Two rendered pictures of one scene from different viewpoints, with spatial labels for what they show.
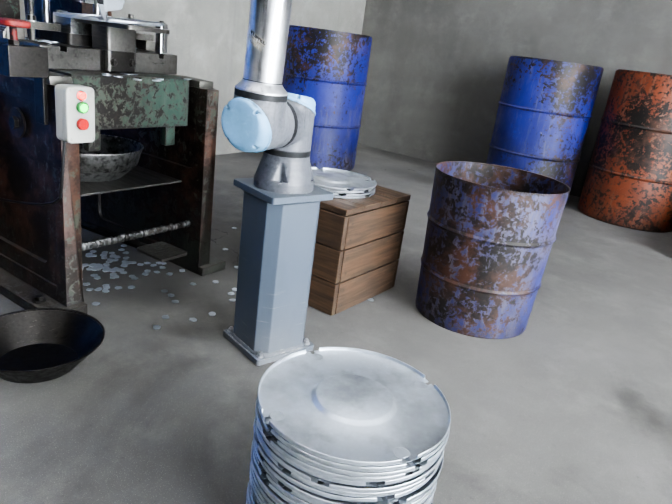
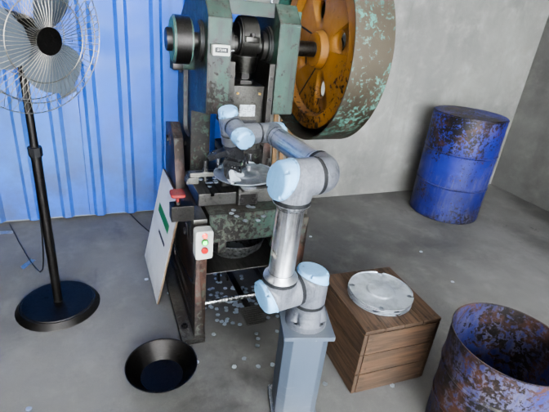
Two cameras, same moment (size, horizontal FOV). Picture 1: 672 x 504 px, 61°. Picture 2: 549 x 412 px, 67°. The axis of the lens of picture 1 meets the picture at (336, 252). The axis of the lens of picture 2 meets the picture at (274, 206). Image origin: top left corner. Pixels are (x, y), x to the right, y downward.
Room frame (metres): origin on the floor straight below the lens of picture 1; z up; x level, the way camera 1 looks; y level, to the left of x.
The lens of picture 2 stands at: (0.31, -0.38, 1.47)
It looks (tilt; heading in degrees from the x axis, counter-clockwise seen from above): 25 degrees down; 33
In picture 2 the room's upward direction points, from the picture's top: 6 degrees clockwise
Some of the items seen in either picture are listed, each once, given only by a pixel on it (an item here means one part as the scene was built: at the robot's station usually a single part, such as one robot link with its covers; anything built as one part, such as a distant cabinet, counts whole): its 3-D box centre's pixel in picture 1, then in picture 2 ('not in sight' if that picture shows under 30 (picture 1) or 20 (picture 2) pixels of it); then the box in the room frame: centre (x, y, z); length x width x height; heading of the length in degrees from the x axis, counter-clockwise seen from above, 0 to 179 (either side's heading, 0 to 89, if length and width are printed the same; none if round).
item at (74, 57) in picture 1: (85, 55); (236, 185); (1.79, 0.83, 0.68); 0.45 x 0.30 x 0.06; 148
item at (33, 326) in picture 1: (36, 349); (162, 369); (1.17, 0.67, 0.04); 0.30 x 0.30 x 0.07
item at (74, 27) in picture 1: (85, 26); not in sight; (1.79, 0.82, 0.76); 0.15 x 0.09 x 0.05; 148
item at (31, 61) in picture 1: (24, 83); (181, 221); (1.40, 0.80, 0.62); 0.10 x 0.06 x 0.20; 148
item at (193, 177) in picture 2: (28, 19); (203, 171); (1.65, 0.92, 0.76); 0.17 x 0.06 x 0.10; 148
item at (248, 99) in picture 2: not in sight; (243, 114); (1.77, 0.79, 1.04); 0.17 x 0.15 x 0.30; 58
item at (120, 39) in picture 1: (121, 46); (247, 190); (1.69, 0.68, 0.72); 0.25 x 0.14 x 0.14; 58
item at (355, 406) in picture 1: (354, 397); not in sight; (0.74, -0.06, 0.31); 0.29 x 0.29 x 0.01
